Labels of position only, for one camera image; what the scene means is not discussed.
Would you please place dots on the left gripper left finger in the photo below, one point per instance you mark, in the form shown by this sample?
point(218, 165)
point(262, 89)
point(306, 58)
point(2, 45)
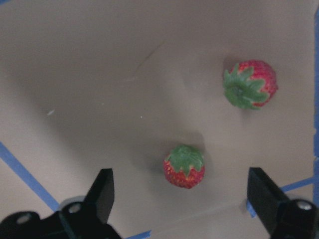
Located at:
point(87, 219)

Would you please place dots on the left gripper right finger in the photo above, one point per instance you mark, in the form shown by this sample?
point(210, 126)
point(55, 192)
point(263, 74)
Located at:
point(282, 217)

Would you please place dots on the red strawberry green top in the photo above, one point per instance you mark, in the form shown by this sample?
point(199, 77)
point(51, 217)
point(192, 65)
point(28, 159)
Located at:
point(184, 166)

